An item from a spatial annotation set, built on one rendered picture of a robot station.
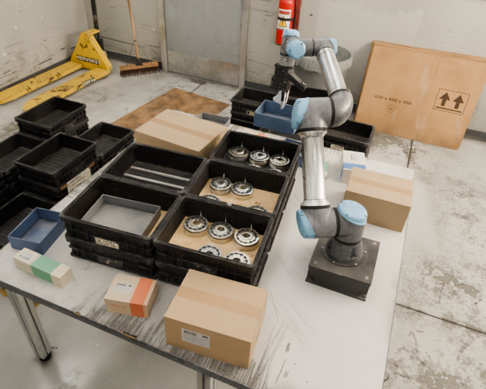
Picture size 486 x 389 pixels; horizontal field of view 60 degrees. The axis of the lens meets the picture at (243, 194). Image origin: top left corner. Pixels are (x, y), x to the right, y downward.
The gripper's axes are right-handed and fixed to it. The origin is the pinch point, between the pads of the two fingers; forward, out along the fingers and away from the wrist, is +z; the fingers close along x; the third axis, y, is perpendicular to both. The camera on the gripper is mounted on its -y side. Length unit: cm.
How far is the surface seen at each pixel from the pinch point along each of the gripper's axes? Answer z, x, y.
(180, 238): 39, 73, 13
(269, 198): 33.5, 31.3, -9.4
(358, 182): 27, 3, -44
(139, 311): 53, 102, 13
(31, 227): 53, 84, 83
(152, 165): 34, 34, 53
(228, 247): 39, 68, -6
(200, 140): 23.8, 12.1, 37.8
